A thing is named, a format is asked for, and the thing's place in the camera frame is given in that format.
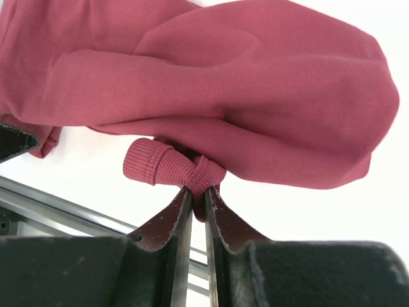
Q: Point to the aluminium rail frame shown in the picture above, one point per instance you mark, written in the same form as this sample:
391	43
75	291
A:
42	214

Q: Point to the red tank top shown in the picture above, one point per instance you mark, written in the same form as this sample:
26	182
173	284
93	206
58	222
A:
271	91

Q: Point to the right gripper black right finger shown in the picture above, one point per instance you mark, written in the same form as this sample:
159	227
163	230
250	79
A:
249	269

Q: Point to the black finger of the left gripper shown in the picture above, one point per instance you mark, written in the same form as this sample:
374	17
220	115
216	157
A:
15	142

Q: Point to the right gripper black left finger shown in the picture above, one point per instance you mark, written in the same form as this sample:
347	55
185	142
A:
148	267

